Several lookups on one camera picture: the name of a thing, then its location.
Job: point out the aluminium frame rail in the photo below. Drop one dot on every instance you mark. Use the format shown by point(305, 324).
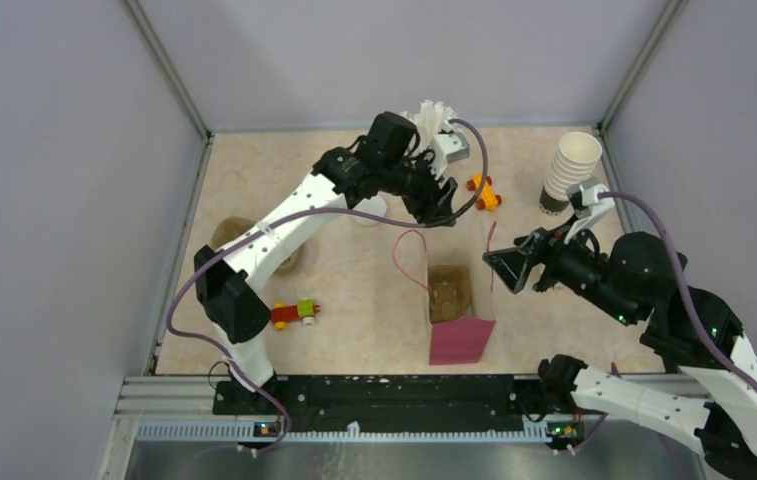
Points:
point(186, 213)

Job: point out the stack of white lids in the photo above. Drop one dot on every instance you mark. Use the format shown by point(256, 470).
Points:
point(375, 206)

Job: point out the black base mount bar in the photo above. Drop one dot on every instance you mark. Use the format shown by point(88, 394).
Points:
point(476, 403)

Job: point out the paper cakes gift bag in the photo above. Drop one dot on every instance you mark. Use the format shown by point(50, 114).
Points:
point(465, 340)

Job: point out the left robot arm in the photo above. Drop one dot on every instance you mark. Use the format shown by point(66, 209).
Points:
point(401, 155)

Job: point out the stack of paper cups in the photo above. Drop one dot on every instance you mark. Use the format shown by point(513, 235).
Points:
point(574, 161)

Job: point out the red green toy car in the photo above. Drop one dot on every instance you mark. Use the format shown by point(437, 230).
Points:
point(304, 311)

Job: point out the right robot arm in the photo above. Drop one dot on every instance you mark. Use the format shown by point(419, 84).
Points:
point(693, 331)

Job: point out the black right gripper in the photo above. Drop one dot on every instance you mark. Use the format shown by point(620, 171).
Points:
point(512, 265)

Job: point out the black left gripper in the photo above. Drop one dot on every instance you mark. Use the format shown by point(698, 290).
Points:
point(433, 203)

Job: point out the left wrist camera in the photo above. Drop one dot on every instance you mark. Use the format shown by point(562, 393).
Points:
point(447, 148)

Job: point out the orange toy car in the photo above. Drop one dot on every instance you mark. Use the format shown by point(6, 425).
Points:
point(487, 199)

